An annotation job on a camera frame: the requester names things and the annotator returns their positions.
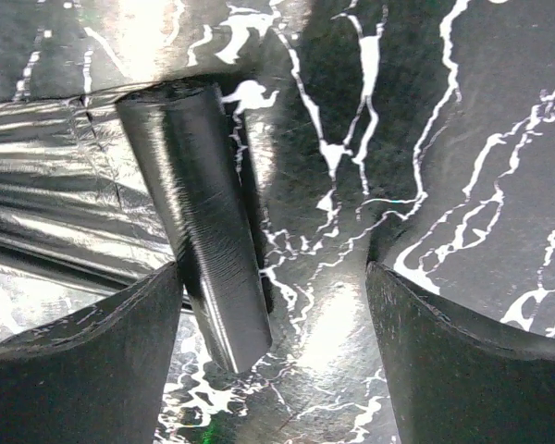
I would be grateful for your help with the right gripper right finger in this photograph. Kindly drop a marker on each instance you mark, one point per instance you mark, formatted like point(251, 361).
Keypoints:
point(455, 375)

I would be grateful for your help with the black trash bag roll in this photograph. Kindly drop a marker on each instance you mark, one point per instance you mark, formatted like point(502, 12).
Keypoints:
point(179, 136)

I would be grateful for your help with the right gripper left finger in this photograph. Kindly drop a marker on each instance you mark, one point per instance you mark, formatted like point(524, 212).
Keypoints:
point(94, 376)

